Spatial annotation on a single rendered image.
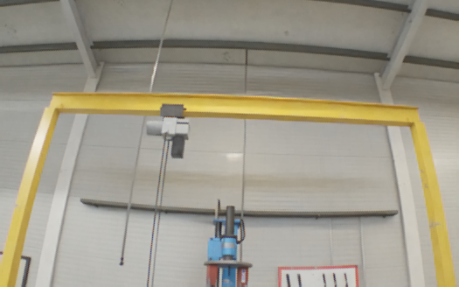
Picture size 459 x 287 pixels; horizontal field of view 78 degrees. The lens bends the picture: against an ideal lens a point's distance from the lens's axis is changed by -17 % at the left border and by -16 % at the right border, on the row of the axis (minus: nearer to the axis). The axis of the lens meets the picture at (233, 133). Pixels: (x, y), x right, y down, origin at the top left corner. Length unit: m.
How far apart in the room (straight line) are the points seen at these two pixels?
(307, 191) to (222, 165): 1.72
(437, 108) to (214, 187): 5.79
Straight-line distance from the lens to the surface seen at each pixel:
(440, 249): 4.33
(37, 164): 4.55
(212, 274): 3.89
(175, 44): 7.47
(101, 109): 4.58
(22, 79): 9.49
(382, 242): 6.72
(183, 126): 4.10
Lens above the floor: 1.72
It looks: 29 degrees up
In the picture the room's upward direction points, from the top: 3 degrees clockwise
